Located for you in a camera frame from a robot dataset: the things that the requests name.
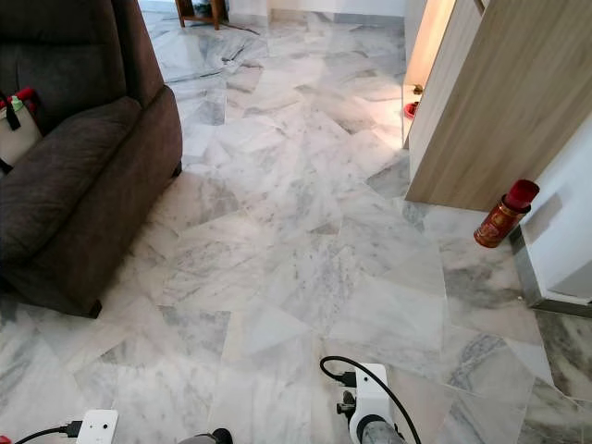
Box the red and gold canister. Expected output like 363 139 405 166
474 179 540 248

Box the white cabinet with metal base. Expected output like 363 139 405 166
509 111 592 319

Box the light wooden cabinet panel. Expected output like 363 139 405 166
404 0 592 212

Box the dark grey fabric sofa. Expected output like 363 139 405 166
0 0 183 318

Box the red item in bag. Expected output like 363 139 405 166
11 87 38 115

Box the brown wooden stool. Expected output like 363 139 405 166
174 0 228 31

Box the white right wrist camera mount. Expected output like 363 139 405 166
349 364 389 444

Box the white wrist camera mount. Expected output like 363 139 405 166
349 364 389 444
76 410 119 444

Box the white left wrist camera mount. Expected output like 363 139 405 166
76 410 119 444

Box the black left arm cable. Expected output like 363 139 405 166
14 421 83 444

